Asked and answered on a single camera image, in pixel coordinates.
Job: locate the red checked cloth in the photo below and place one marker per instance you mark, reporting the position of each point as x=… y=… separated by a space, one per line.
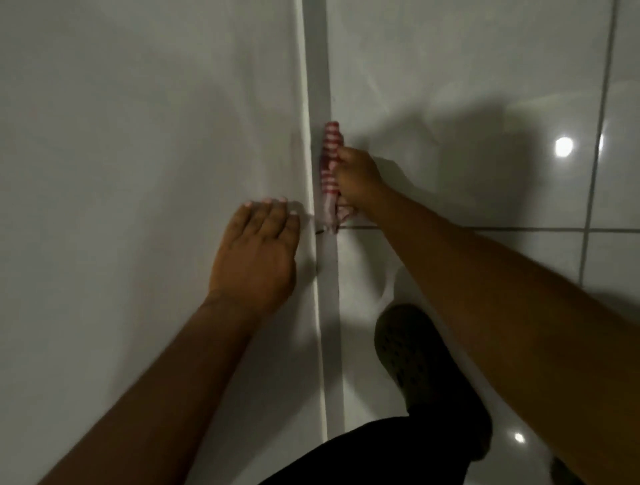
x=329 y=145

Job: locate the person's right forearm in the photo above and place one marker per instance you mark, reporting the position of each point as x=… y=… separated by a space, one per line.
x=510 y=310

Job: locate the person's left forearm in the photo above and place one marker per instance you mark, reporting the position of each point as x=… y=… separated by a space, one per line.
x=160 y=399

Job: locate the person's right hand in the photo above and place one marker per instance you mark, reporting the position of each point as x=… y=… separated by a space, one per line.
x=357 y=175

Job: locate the person's left dark green clog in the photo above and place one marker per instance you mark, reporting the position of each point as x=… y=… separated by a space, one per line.
x=420 y=360

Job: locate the person's left hand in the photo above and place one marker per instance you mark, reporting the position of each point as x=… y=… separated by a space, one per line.
x=255 y=255

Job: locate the person's black trousers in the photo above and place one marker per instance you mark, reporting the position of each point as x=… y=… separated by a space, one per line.
x=370 y=454

